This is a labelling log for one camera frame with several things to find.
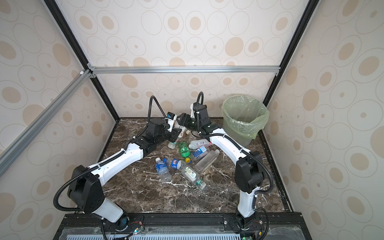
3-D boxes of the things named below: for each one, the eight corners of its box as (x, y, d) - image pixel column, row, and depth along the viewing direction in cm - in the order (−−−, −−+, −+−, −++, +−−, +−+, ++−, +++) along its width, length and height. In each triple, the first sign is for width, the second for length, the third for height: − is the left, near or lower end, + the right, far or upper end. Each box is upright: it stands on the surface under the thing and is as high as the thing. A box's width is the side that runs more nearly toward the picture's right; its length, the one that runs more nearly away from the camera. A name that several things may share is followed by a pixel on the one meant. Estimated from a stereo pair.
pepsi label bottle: (170, 168, 94) (169, 164, 90) (173, 160, 97) (172, 156, 94) (185, 172, 92) (185, 168, 88) (188, 164, 96) (187, 160, 92)
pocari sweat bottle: (159, 184, 88) (157, 180, 83) (155, 162, 97) (154, 158, 93) (172, 180, 90) (170, 176, 85) (167, 159, 99) (166, 155, 94)
